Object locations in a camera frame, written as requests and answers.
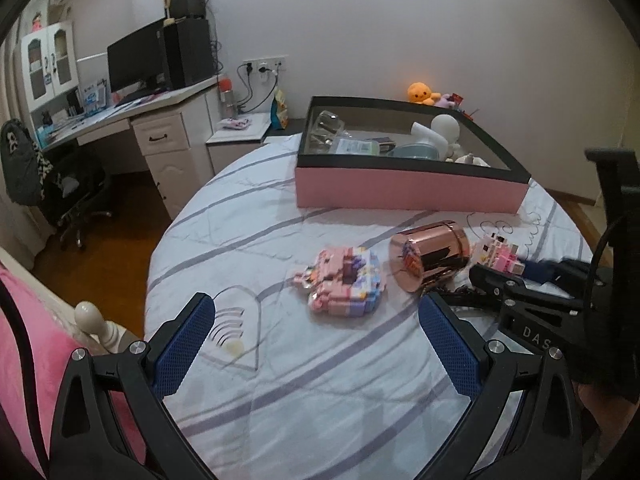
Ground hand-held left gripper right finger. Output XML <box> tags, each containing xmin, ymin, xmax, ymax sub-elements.
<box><xmin>418</xmin><ymin>291</ymin><xmax>585</xmax><ymax>480</ymax></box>

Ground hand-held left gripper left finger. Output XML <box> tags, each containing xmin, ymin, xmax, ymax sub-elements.
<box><xmin>49</xmin><ymin>292</ymin><xmax>216</xmax><ymax>480</ymax></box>

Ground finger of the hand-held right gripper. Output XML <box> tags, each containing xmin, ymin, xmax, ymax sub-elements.
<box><xmin>517</xmin><ymin>258</ymin><xmax>601</xmax><ymax>286</ymax></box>
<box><xmin>469</xmin><ymin>264</ymin><xmax>586</xmax><ymax>311</ymax></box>

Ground small pink block toy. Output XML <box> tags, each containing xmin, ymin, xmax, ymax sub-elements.
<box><xmin>470</xmin><ymin>232</ymin><xmax>523</xmax><ymax>276</ymax></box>

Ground rose gold metal cylinder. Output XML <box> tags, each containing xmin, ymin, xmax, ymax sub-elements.
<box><xmin>389</xmin><ymin>220</ymin><xmax>472</xmax><ymax>293</ymax></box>

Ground large pastel block toy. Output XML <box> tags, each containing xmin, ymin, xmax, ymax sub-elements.
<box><xmin>294</xmin><ymin>247</ymin><xmax>383</xmax><ymax>317</ymax></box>

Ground pink box with black rim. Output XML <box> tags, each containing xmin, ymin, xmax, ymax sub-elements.
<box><xmin>294</xmin><ymin>96</ymin><xmax>532</xmax><ymax>216</ymax></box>

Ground blue round dish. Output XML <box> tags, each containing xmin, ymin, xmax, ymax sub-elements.
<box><xmin>387</xmin><ymin>144</ymin><xmax>436</xmax><ymax>160</ymax></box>

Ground white round-headed figure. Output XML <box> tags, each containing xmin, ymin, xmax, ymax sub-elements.
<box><xmin>411</xmin><ymin>114</ymin><xmax>463</xmax><ymax>161</ymax></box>

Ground clear plastic box green contents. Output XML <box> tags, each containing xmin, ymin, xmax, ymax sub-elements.
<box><xmin>335</xmin><ymin>137</ymin><xmax>381</xmax><ymax>157</ymax></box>

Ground clear glass cup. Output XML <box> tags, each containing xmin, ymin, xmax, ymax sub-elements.
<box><xmin>312</xmin><ymin>110</ymin><xmax>346</xmax><ymax>148</ymax></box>

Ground person's right forearm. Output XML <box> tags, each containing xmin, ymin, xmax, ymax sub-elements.
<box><xmin>572</xmin><ymin>380</ymin><xmax>618</xmax><ymax>441</ymax></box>

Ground cream wooden bedpost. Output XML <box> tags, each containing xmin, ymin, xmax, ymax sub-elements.
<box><xmin>74</xmin><ymin>301</ymin><xmax>143</xmax><ymax>356</ymax></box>

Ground pink blanket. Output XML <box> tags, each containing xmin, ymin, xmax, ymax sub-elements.
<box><xmin>0</xmin><ymin>265</ymin><xmax>146</xmax><ymax>480</ymax></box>

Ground black office chair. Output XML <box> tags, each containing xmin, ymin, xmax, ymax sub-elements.
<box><xmin>0</xmin><ymin>119</ymin><xmax>113</xmax><ymax>251</ymax></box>

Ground white desk with drawers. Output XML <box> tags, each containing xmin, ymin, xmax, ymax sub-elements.
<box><xmin>37</xmin><ymin>76</ymin><xmax>223</xmax><ymax>221</ymax></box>

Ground orange octopus plush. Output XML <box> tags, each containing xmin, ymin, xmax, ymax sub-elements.
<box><xmin>406</xmin><ymin>82</ymin><xmax>443</xmax><ymax>106</ymax></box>

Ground white low cabinet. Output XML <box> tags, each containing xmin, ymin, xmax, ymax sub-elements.
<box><xmin>206</xmin><ymin>112</ymin><xmax>281</xmax><ymax>176</ymax></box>

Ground grey patterned jacket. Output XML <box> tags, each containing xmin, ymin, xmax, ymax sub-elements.
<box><xmin>0</xmin><ymin>119</ymin><xmax>53</xmax><ymax>206</ymax></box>

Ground water bottle orange cap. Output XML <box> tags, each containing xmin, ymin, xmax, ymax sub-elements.
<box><xmin>219</xmin><ymin>76</ymin><xmax>236</xmax><ymax>116</ymax></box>

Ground snack bag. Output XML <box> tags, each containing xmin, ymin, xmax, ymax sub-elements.
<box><xmin>270</xmin><ymin>89</ymin><xmax>290</xmax><ymax>128</ymax></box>

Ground blue box on desk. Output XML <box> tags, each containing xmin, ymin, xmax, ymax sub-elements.
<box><xmin>80</xmin><ymin>80</ymin><xmax>108</xmax><ymax>116</ymax></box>

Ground black computer tower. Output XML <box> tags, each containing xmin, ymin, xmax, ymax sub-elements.
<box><xmin>162</xmin><ymin>19</ymin><xmax>215</xmax><ymax>90</ymax></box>

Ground black computer monitor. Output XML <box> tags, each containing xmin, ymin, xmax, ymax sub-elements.
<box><xmin>107</xmin><ymin>19</ymin><xmax>168</xmax><ymax>95</ymax></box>

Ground white glass-door cabinet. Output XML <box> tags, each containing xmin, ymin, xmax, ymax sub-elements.
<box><xmin>20</xmin><ymin>21</ymin><xmax>81</xmax><ymax>116</ymax></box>

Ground cream curtain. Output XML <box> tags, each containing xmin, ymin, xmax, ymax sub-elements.
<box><xmin>0</xmin><ymin>20</ymin><xmax>38</xmax><ymax>271</ymax></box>

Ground small black speaker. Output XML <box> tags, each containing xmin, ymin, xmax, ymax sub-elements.
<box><xmin>170</xmin><ymin>0</ymin><xmax>207</xmax><ymax>20</ymax></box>

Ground black power cable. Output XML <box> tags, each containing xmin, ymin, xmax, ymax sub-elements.
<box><xmin>235</xmin><ymin>62</ymin><xmax>278</xmax><ymax>113</ymax></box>

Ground white wall outlet strip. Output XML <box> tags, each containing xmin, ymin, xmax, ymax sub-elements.
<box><xmin>243</xmin><ymin>55</ymin><xmax>289</xmax><ymax>72</ymax></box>

